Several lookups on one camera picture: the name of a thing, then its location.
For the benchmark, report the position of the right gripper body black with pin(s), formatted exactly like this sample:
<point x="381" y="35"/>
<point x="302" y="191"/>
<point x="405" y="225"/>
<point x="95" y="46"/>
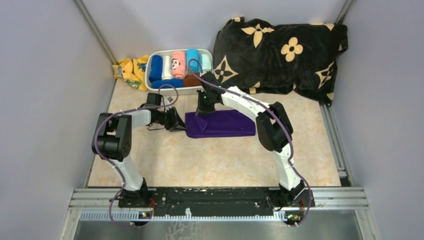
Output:
<point x="205" y="104"/>

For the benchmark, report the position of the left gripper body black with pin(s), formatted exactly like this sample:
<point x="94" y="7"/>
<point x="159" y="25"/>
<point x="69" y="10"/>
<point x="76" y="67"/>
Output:
<point x="169" y="118"/>

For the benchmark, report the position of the purple towel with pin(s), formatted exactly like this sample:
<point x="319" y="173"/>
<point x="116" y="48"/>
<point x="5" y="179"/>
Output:
<point x="219" y="124"/>

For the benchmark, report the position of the pink panda towel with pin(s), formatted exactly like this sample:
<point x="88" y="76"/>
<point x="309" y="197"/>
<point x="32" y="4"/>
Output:
<point x="178" y="64"/>

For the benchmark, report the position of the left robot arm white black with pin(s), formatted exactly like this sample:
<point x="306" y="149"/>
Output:
<point x="112" y="141"/>

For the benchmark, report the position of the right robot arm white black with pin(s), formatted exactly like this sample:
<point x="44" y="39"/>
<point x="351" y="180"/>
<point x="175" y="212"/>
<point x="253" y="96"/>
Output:
<point x="273" y="128"/>

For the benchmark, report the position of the brown rolled towel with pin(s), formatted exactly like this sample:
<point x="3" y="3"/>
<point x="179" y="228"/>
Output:
<point x="192" y="80"/>

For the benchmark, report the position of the pale mint rolled towel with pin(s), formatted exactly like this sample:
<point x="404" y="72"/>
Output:
<point x="206" y="63"/>

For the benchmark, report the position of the dark blue rolled towel lying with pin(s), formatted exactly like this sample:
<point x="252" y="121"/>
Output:
<point x="167" y="83"/>

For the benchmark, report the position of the white plastic bin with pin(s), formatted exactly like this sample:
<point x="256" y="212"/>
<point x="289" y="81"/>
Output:
<point x="170" y="91"/>

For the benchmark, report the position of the light blue rolled towel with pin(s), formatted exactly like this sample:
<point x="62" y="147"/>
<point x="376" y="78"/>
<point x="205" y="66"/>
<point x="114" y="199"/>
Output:
<point x="193" y="60"/>

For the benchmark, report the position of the white rolled towel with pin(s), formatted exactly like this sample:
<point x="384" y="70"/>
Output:
<point x="166" y="68"/>

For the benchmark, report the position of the dark blue rolled towel upright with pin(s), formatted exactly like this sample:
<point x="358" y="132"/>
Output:
<point x="156" y="68"/>

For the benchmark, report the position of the yellow patterned cloth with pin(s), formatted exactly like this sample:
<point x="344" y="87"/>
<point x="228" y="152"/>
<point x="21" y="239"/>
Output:
<point x="132" y="71"/>

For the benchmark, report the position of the black floral blanket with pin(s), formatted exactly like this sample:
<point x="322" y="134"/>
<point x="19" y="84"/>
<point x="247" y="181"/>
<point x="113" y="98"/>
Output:
<point x="259" y="57"/>

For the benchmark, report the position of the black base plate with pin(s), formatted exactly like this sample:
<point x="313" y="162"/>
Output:
<point x="214" y="201"/>

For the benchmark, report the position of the aluminium frame rail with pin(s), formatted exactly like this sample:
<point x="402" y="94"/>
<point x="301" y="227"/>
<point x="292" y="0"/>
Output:
<point x="101" y="204"/>

